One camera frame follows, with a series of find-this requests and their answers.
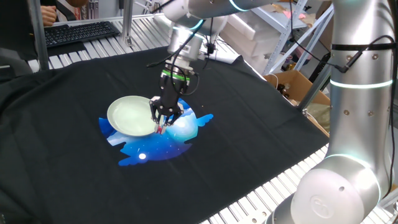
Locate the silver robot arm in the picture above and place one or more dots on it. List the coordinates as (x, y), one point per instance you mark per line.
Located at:
(357, 109)

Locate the open cardboard box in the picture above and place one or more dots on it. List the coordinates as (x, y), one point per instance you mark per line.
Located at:
(295, 82)

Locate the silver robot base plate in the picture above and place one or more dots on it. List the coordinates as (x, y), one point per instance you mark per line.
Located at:
(258, 217)

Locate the black keyboard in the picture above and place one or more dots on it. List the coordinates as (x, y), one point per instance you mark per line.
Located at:
(77, 32)

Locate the pale green round plate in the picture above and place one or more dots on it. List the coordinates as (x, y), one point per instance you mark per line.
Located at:
(130, 116)

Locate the white foam blocks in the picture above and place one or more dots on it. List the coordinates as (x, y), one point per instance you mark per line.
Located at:
(245, 31)

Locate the clear plastic bag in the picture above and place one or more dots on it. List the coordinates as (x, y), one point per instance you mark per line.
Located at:
(315, 116)

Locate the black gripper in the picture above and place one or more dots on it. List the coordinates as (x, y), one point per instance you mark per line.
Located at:
(172, 93)

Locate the bare hand of seated person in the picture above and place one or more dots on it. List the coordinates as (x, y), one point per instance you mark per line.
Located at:
(49, 15)

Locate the brown cardboard carton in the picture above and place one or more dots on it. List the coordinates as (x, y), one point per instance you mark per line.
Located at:
(326, 34)

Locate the dark glass bottle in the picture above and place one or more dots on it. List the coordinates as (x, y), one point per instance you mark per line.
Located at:
(282, 89)

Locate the aluminium frame post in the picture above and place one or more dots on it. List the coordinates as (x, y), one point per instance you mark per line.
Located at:
(37, 37)
(312, 91)
(127, 21)

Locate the seated person in dark clothes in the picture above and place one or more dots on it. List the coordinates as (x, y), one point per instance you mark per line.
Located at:
(66, 9)

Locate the white shelf rack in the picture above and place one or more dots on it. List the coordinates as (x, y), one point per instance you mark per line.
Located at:
(281, 42)

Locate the pink paper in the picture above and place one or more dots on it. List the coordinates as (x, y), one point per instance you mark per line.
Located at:
(293, 14)

